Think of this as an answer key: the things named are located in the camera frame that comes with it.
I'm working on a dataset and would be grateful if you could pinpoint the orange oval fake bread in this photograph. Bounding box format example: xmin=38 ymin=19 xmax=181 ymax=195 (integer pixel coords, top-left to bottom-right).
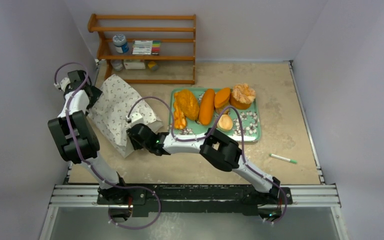
xmin=214 ymin=87 xmax=231 ymax=109

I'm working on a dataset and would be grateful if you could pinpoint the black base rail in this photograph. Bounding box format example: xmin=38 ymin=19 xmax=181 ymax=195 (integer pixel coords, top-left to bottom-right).
xmin=96 ymin=183 xmax=293 ymax=219

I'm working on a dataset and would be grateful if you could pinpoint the long orange fake baguette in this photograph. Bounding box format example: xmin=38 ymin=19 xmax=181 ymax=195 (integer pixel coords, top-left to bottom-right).
xmin=198 ymin=88 xmax=216 ymax=126

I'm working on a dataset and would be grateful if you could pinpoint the white patterned paper bag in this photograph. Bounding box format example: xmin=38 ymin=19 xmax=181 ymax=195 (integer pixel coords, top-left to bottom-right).
xmin=87 ymin=74 xmax=164 ymax=159

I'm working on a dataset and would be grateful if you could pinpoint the small clear jar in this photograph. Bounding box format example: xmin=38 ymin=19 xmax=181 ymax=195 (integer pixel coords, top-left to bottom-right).
xmin=110 ymin=59 xmax=124 ymax=72

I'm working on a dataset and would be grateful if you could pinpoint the blue lidded jar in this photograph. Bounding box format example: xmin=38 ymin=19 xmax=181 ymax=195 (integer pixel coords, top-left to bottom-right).
xmin=112 ymin=34 xmax=129 ymax=54

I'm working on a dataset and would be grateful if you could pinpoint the yellow grey sharpener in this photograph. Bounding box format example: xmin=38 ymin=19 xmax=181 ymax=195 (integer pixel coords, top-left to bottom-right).
xmin=147 ymin=61 xmax=159 ymax=71

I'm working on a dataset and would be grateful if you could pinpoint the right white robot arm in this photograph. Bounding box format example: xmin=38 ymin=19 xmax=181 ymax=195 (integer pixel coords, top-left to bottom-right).
xmin=126 ymin=123 xmax=281 ymax=204

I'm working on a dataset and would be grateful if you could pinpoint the wooden shelf rack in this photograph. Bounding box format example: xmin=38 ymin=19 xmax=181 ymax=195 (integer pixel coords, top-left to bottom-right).
xmin=87 ymin=13 xmax=197 ymax=85

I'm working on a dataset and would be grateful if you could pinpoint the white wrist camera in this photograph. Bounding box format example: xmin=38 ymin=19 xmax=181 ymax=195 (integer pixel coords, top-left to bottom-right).
xmin=53 ymin=77 xmax=71 ymax=92
xmin=126 ymin=112 xmax=144 ymax=128

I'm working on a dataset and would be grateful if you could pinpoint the small brown fake bread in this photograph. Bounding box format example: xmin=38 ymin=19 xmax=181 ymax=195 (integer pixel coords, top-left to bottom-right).
xmin=215 ymin=105 xmax=229 ymax=115

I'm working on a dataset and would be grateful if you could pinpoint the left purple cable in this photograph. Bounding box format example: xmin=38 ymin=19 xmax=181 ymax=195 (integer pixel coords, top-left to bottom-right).
xmin=53 ymin=62 xmax=162 ymax=232

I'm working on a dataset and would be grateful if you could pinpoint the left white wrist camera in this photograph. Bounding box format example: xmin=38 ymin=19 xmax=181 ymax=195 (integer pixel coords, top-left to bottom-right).
xmin=53 ymin=77 xmax=71 ymax=92

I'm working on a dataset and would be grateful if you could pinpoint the pack of coloured markers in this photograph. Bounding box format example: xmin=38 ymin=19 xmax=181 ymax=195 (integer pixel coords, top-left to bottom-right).
xmin=132 ymin=40 xmax=162 ymax=56

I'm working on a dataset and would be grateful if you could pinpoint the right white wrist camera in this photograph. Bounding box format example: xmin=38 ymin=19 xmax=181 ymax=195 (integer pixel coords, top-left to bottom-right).
xmin=126 ymin=112 xmax=144 ymax=128

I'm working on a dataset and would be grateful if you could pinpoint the orange braided fake bread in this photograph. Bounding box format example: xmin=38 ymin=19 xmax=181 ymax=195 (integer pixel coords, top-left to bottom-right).
xmin=173 ymin=101 xmax=187 ymax=130

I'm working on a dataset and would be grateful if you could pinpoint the green white pen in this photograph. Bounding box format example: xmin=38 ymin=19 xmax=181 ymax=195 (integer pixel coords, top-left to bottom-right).
xmin=269 ymin=153 xmax=297 ymax=164

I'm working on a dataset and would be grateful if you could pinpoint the pale yellow fake bun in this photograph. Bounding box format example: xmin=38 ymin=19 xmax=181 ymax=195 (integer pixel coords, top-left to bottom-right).
xmin=217 ymin=114 xmax=233 ymax=132

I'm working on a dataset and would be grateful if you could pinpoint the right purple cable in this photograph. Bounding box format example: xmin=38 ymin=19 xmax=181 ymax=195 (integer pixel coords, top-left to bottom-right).
xmin=127 ymin=96 xmax=288 ymax=224

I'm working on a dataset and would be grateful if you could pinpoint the green floral tray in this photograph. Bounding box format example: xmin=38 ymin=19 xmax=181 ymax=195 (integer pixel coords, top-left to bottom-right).
xmin=173 ymin=101 xmax=262 ymax=143

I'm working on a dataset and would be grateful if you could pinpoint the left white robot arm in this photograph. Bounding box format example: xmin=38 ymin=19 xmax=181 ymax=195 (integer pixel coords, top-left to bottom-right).
xmin=47 ymin=70 xmax=129 ymax=205

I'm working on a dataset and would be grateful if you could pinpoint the purple cable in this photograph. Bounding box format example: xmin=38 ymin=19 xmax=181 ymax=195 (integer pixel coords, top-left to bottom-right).
xmin=53 ymin=62 xmax=162 ymax=232
xmin=127 ymin=96 xmax=288 ymax=224

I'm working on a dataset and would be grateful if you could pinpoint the white small box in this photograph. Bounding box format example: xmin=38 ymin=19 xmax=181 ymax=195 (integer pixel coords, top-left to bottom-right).
xmin=123 ymin=59 xmax=146 ymax=70

